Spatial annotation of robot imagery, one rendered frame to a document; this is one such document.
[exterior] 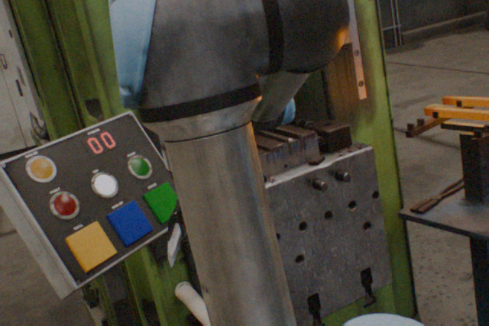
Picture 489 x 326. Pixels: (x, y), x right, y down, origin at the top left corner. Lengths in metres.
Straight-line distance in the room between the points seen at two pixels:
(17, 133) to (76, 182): 5.61
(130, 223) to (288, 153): 0.55
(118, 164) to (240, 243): 0.74
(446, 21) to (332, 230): 8.01
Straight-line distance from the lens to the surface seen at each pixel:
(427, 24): 9.28
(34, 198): 1.14
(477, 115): 1.74
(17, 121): 6.76
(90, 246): 1.14
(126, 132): 1.29
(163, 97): 0.49
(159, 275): 1.65
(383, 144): 1.96
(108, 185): 1.21
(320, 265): 1.64
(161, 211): 1.23
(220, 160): 0.50
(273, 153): 1.53
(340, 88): 1.80
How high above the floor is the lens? 1.44
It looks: 16 degrees down
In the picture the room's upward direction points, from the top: 12 degrees counter-clockwise
